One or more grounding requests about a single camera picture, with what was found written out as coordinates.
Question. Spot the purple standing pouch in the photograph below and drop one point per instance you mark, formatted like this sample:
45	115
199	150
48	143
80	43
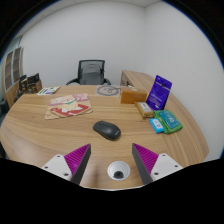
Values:
159	93

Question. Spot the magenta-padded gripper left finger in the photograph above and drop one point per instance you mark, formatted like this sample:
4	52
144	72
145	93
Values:
58	165

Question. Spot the black computer mouse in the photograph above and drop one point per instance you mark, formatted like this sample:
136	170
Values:
106	130

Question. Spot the wooden side desk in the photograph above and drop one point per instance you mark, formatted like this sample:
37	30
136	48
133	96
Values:
138	77

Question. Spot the white sticker sheet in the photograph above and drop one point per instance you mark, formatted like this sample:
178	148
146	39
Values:
48	90

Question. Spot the black mesh office chair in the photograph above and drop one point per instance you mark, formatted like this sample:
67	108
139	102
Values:
104	71

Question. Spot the sheet with grey round print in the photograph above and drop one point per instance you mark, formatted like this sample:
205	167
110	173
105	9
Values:
108	90

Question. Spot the cartoon print mouse pad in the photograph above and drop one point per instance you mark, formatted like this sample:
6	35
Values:
68	106

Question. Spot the brown wooden box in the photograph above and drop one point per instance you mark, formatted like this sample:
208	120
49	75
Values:
133	96

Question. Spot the wooden shelf unit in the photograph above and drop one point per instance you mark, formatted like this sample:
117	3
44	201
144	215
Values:
11	73

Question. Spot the green packet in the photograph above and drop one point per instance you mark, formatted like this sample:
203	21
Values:
170	120

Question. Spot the brown box with dark items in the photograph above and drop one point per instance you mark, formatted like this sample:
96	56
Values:
31	84

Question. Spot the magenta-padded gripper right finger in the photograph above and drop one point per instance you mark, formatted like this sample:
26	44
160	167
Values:
165	165

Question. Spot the tan snack packet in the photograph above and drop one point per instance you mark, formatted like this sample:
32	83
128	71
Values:
144	110

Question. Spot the grey backpack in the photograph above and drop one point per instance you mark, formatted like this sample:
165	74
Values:
91	74

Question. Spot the blue tissue pack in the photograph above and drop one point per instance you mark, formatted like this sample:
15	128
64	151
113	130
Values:
156	126

